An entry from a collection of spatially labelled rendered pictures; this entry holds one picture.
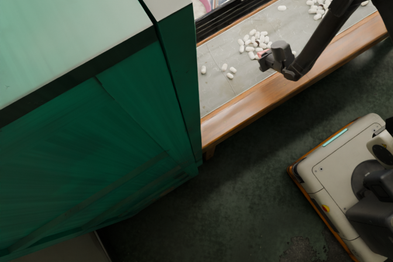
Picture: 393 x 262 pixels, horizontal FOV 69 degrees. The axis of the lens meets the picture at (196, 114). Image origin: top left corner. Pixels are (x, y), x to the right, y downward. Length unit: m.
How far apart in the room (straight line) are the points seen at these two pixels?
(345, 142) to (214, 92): 0.92
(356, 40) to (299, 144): 0.85
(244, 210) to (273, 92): 0.93
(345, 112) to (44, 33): 2.14
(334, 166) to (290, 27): 0.84
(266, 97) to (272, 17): 0.42
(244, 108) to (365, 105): 1.25
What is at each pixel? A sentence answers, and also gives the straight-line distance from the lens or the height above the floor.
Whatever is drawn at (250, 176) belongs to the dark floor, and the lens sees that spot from 1.98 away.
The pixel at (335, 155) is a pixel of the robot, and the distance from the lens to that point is 1.85.
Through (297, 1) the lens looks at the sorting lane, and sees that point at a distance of 1.58.
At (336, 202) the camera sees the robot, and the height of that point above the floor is 0.28.
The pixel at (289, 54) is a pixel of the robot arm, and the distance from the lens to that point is 1.13.
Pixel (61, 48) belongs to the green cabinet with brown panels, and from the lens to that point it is 0.22.
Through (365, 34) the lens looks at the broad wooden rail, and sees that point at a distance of 1.57.
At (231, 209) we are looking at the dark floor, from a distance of 1.97.
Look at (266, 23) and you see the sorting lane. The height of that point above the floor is 0.74.
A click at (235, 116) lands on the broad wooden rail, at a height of 0.76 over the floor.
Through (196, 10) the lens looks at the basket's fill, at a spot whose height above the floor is 0.73.
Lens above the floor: 1.96
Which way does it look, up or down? 75 degrees down
